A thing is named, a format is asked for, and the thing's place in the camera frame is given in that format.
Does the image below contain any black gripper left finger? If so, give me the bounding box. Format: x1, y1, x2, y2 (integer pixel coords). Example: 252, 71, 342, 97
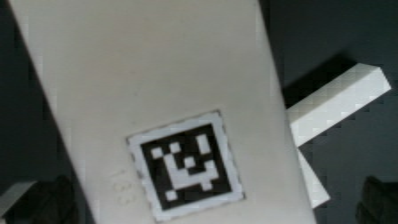
0, 176, 79, 224

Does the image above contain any white obstacle fence front bar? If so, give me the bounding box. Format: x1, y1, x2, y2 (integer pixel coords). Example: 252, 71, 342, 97
298, 155, 330, 208

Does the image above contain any white obstacle fence right piece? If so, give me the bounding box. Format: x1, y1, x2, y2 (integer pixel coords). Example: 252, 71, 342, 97
287, 63, 390, 146

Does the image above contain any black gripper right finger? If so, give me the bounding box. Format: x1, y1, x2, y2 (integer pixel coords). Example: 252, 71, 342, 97
355, 176, 398, 224

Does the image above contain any white cabinet top block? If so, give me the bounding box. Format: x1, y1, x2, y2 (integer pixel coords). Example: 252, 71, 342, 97
6, 0, 316, 224

